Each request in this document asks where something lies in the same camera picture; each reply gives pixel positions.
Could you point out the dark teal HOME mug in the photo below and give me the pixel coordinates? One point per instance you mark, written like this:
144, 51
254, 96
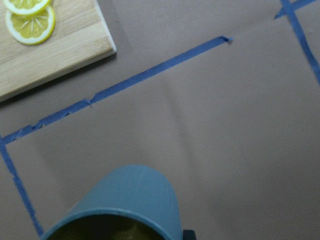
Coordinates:
136, 192

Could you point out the bamboo cutting board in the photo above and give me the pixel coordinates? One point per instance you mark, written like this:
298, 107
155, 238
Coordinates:
80, 37

